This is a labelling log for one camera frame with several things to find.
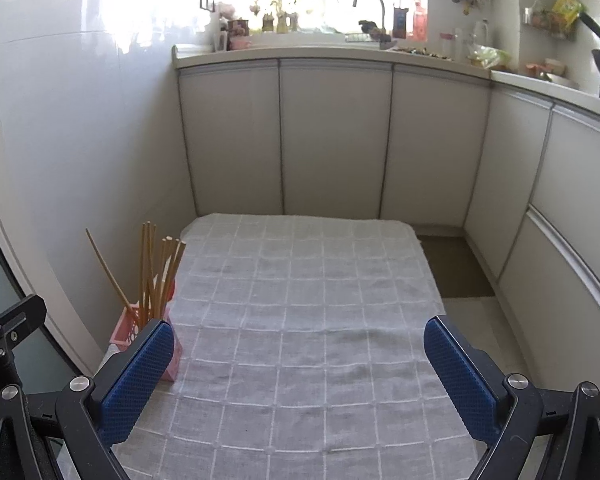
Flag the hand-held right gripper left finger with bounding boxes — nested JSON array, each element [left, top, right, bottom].
[[0, 318, 176, 480]]

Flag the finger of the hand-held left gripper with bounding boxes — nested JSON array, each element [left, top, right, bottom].
[[0, 294, 47, 377]]

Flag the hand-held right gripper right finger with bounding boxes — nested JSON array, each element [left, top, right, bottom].
[[423, 315, 600, 480]]

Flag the pink perforated utensil holder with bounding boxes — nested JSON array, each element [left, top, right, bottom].
[[109, 280, 183, 383]]

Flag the bunch of wooden chopsticks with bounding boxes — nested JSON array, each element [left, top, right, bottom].
[[85, 220, 187, 328]]

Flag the frosted glass door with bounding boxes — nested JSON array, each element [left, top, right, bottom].
[[0, 195, 78, 411]]

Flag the brown floor mat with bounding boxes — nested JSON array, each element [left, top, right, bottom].
[[415, 224, 496, 299]]

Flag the grey chequered tablecloth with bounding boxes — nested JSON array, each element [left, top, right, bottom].
[[92, 212, 486, 480]]

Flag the white kitchen cabinet unit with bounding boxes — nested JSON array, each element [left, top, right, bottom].
[[172, 44, 600, 391]]

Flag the small kitchen bowls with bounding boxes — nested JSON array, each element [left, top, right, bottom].
[[525, 57, 578, 88]]

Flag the bag of green vegetables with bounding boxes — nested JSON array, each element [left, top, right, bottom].
[[467, 45, 512, 68]]

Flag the clear glass jug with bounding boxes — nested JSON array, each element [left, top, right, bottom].
[[472, 19, 492, 58]]

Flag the red dish soap bottle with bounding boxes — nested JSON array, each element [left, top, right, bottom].
[[412, 0, 427, 42]]

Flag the dark utensil canister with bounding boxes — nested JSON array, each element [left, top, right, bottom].
[[391, 0, 409, 40]]

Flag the chrome curved faucet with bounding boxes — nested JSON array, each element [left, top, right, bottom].
[[353, 0, 387, 43]]

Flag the yellow snack packet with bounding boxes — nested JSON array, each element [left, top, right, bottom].
[[550, 0, 584, 28]]

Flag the row of small windowsill ornaments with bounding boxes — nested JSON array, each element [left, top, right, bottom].
[[250, 0, 301, 35]]

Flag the wire wall rack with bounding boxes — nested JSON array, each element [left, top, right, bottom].
[[522, 0, 583, 41]]

